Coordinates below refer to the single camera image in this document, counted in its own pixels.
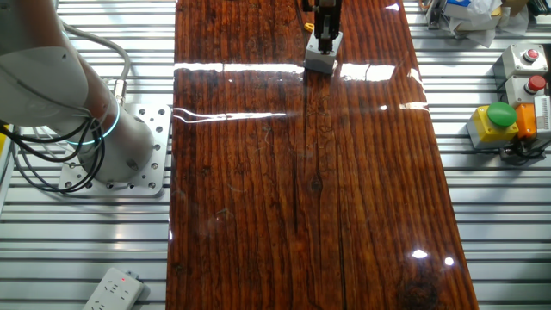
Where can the grey box green push button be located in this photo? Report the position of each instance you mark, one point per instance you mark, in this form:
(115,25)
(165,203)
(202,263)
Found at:
(318,63)

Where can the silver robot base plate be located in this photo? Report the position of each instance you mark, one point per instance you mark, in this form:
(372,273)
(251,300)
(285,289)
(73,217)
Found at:
(155,142)

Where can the white power strip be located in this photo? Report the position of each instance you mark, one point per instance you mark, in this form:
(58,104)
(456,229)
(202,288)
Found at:
(114,290)

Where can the yellow clothespin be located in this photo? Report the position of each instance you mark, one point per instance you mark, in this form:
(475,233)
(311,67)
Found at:
(308,26)

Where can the metal clamp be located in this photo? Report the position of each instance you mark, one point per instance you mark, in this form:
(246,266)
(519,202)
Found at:
(435,15)

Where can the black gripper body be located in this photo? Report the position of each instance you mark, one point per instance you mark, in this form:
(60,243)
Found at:
(328,5)

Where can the white crumpled plastic bag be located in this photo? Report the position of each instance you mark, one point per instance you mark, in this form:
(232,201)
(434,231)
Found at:
(478,21)

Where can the grey box large red button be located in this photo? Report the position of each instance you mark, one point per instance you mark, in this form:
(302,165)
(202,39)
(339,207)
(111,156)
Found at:
(514,92)

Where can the orange plastic block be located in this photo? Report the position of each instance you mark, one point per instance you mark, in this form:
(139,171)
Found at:
(525,122)

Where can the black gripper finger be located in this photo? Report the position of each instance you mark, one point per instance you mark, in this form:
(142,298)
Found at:
(333,28)
(319,28)

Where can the blue white carton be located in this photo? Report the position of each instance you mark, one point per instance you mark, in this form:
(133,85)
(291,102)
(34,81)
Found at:
(458,3)

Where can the silver depth camera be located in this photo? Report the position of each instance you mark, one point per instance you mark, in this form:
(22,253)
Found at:
(543,116)

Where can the yellow box green mushroom button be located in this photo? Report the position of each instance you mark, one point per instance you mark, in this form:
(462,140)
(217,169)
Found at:
(488,129)

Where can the black camera stand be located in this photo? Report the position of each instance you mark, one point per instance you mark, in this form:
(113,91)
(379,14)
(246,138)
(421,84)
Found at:
(516,155)

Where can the grey box small red button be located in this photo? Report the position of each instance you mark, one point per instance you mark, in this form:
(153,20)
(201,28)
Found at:
(514,60)

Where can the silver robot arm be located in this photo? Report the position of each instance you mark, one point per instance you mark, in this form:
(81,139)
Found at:
(43,86)

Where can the brown cardboard box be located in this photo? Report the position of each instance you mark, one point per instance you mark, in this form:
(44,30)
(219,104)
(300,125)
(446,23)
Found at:
(514,5)

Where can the brown wooden board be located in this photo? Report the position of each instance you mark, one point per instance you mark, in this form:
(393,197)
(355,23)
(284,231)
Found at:
(258,194)

